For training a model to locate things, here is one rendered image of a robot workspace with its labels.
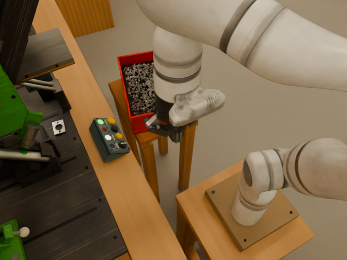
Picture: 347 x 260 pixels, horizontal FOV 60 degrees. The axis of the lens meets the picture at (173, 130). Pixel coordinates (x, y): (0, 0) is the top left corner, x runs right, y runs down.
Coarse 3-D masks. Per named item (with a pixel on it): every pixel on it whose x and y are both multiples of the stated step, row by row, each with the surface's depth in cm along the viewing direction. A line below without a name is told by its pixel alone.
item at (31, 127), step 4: (28, 124) 85; (32, 124) 86; (36, 124) 87; (28, 128) 85; (32, 128) 85; (36, 128) 85; (28, 132) 86; (32, 132) 86; (36, 132) 87; (24, 136) 86; (28, 136) 86; (32, 136) 86; (24, 140) 87; (28, 140) 87; (32, 140) 87; (20, 144) 87; (24, 144) 87; (28, 144) 88; (32, 144) 89; (28, 148) 88
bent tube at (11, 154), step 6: (0, 150) 86; (6, 150) 87; (12, 150) 88; (18, 150) 89; (0, 156) 86; (6, 156) 87; (12, 156) 88; (18, 156) 89; (24, 156) 90; (30, 156) 91; (36, 156) 92
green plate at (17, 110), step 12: (0, 72) 76; (0, 84) 77; (12, 84) 79; (0, 96) 79; (12, 96) 81; (0, 108) 81; (12, 108) 83; (24, 108) 84; (0, 120) 83; (12, 120) 85; (24, 120) 86; (0, 132) 85
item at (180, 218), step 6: (180, 210) 106; (180, 216) 111; (180, 222) 117; (186, 222) 105; (180, 228) 124; (186, 228) 112; (180, 234) 132; (186, 234) 122; (192, 234) 128; (180, 240) 141; (186, 240) 133; (192, 240) 141; (186, 246) 146; (192, 246) 150; (186, 252) 151; (192, 252) 148; (204, 252) 106; (192, 258) 147; (198, 258) 147
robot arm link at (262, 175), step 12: (252, 156) 66; (264, 156) 66; (276, 156) 66; (252, 168) 65; (264, 168) 64; (276, 168) 64; (240, 180) 76; (252, 180) 66; (264, 180) 64; (276, 180) 64; (240, 192) 77; (252, 192) 69; (264, 192) 74; (276, 192) 75; (252, 204) 76; (264, 204) 75
